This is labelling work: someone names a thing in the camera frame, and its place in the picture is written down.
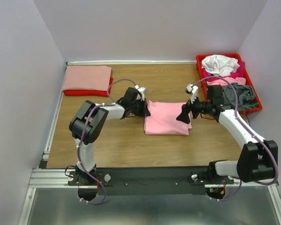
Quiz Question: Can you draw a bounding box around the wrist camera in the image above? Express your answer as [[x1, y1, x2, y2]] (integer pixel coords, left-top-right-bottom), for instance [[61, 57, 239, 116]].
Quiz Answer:
[[185, 83, 199, 104], [134, 85, 148, 101]]

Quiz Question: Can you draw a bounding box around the folded red t-shirt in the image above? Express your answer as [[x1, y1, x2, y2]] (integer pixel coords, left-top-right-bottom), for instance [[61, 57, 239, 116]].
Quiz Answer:
[[62, 76, 113, 97]]

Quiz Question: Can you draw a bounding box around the grey garment in bin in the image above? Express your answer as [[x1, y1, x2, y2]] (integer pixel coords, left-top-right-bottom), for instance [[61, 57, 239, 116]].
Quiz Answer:
[[222, 83, 256, 111]]

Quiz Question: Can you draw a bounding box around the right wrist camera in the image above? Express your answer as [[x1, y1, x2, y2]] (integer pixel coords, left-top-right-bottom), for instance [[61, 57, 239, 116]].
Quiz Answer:
[[185, 83, 199, 104]]

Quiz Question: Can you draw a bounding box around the light pink t-shirt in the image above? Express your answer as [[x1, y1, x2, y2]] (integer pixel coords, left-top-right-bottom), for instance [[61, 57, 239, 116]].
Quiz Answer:
[[144, 100, 192, 135]]

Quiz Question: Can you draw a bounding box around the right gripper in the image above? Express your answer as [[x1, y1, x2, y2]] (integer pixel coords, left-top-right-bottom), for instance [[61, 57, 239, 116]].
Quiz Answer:
[[176, 92, 212, 124]]

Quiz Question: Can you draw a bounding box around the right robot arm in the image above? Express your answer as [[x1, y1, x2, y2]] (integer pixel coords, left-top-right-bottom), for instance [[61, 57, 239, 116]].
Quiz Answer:
[[176, 84, 279, 185]]

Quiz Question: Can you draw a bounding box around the green garment in bin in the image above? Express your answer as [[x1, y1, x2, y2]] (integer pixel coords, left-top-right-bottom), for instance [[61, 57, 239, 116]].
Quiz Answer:
[[250, 102, 259, 108]]

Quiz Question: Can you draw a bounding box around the magenta garment in bin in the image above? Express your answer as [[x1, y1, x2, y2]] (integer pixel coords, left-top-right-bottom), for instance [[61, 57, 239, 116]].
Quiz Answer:
[[201, 61, 245, 82]]

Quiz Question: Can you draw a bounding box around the red plastic bin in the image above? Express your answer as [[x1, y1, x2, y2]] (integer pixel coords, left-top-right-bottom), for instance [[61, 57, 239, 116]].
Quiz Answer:
[[195, 53, 263, 115]]

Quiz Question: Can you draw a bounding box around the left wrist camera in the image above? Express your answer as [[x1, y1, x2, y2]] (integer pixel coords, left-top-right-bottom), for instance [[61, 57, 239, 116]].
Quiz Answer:
[[134, 85, 148, 101]]

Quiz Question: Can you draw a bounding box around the aluminium frame rail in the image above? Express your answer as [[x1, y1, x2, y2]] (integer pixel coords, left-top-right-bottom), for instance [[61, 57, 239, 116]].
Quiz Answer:
[[20, 97, 279, 225]]

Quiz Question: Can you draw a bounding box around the white t-shirt in bin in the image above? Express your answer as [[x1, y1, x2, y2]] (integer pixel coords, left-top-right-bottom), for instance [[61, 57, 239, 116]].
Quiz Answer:
[[201, 55, 240, 77]]

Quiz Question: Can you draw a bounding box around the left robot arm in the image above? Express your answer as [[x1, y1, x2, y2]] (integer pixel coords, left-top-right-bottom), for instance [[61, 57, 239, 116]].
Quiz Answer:
[[69, 85, 150, 185]]

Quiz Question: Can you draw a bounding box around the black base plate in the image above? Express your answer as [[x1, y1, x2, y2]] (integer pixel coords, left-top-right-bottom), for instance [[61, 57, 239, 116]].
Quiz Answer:
[[65, 166, 234, 201]]

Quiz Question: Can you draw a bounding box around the salmon pink garment in bin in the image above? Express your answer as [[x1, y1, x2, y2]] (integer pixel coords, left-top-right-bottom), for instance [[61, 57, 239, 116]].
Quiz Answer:
[[206, 77, 246, 86]]

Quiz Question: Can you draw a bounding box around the folded pink t-shirt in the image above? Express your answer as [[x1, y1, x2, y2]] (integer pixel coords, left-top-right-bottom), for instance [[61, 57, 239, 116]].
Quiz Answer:
[[63, 65, 111, 91]]

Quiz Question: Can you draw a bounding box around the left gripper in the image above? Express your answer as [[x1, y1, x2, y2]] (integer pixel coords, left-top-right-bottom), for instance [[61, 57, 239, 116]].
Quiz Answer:
[[130, 98, 150, 117]]

